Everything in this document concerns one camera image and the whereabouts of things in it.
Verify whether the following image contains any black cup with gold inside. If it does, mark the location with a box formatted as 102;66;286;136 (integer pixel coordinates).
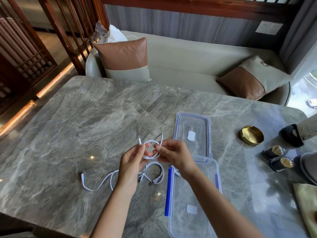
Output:
262;145;286;161
270;156;295;173

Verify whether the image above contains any person's right forearm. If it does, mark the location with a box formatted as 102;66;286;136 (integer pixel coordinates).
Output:
183;168;266;238

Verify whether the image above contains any clear plastic bag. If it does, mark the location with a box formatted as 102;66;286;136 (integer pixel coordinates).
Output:
90;21;110;44

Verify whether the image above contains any beige bench sofa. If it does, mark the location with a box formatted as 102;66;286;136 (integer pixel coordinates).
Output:
85;31;292;107

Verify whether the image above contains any gold metal ashtray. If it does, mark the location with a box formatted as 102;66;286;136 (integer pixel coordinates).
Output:
239;125;264;146

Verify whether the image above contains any clear plastic container lid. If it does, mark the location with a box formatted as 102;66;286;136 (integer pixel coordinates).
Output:
173;111;213;158

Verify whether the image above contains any person's right hand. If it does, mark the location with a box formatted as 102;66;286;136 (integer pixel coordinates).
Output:
154;139;199;177

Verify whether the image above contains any person's left hand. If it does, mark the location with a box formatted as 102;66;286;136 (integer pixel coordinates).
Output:
118;142;154;188

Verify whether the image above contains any long white cable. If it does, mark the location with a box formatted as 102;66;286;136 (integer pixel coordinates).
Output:
80;169;120;192

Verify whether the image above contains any green cloth mat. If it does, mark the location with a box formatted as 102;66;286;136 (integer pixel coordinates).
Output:
293;183;317;238

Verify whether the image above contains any warm floor light strip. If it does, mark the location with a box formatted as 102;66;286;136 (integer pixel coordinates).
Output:
0;46;92;137

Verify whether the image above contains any grey curtain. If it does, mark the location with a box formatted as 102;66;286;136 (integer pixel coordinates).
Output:
279;0;317;75

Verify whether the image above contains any white wall switch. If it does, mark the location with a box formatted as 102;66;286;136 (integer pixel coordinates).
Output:
255;21;284;36

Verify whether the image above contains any clear container with blue clips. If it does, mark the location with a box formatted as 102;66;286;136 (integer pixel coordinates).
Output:
164;156;222;238

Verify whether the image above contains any person's left forearm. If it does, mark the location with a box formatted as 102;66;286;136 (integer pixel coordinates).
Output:
90;181;139;238

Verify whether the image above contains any brown and beige cushion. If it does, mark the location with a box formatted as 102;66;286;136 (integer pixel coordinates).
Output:
92;37;152;83
216;55;294;101

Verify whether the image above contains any dark wooden lattice screen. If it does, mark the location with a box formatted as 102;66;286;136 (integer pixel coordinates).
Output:
0;0;110;114

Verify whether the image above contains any looped white cable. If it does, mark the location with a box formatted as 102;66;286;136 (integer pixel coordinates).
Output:
137;162;165;185

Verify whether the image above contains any white paper bag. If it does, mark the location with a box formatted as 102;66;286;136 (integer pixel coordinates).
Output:
107;24;128;43

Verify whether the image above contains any grey round container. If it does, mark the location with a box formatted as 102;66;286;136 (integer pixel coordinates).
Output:
299;153;317;185

